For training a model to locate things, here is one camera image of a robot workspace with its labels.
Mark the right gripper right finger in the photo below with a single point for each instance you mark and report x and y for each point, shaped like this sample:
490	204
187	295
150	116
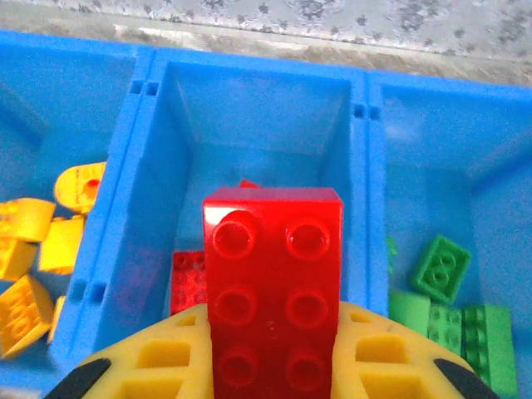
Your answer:
382	357

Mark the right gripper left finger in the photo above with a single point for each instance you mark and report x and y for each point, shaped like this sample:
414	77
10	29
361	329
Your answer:
166	357

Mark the green lego brick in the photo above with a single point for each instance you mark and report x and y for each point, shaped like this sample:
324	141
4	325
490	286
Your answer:
424	320
442	268
492	349

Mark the long red lego brick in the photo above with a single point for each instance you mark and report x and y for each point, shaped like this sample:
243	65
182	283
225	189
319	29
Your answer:
270	270

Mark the yellow lego brick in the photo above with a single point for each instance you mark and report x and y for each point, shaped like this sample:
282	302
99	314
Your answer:
25	218
62	245
14	257
23	316

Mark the yellow lego with holes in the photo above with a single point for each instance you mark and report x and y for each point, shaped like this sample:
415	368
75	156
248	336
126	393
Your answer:
79	189

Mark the small red lego brick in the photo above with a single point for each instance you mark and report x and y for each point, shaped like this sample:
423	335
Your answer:
248	184

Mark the blue plastic bin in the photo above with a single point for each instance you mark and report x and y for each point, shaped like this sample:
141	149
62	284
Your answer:
257	124
75	104
457	145

